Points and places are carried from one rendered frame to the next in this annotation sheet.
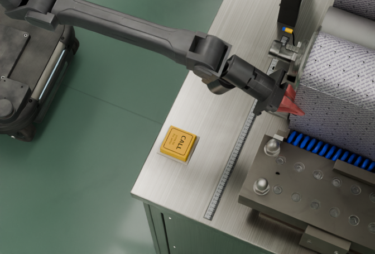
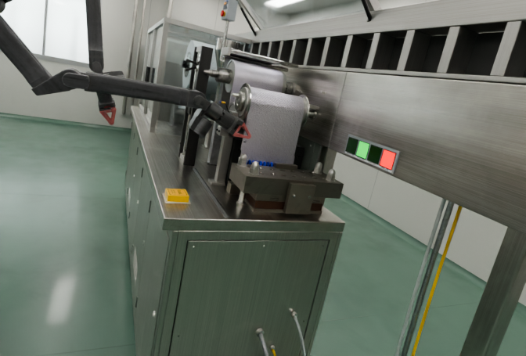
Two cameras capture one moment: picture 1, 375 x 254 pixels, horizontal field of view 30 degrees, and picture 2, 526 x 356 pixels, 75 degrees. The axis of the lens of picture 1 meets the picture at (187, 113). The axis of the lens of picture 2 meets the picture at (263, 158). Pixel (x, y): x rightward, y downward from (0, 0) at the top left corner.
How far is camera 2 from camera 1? 1.43 m
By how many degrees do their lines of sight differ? 64
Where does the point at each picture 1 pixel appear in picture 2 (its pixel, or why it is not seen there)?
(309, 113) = (253, 134)
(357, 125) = (279, 130)
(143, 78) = (45, 330)
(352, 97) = (276, 102)
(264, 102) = (234, 122)
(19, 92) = not seen: outside the picture
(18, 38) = not seen: outside the picture
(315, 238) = (297, 186)
